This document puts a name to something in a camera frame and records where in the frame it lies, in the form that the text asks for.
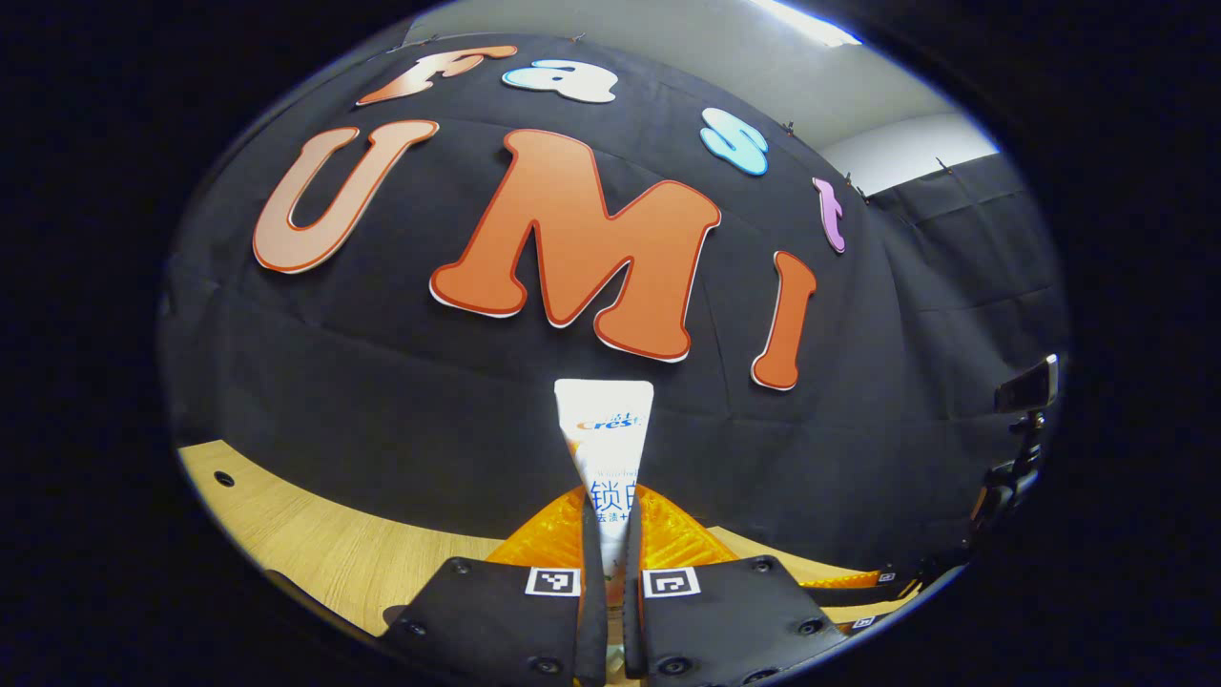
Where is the white toothpaste tube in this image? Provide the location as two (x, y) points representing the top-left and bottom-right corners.
(554, 379), (655, 612)

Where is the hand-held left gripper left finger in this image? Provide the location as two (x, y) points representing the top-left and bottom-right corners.
(382, 485), (609, 686)

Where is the phone on black tripod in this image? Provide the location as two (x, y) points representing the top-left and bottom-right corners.
(971, 355), (1060, 550)

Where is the wooden desktop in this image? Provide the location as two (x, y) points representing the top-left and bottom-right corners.
(178, 439), (921, 687)

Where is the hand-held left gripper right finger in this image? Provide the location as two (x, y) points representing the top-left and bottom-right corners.
(625, 485), (850, 686)

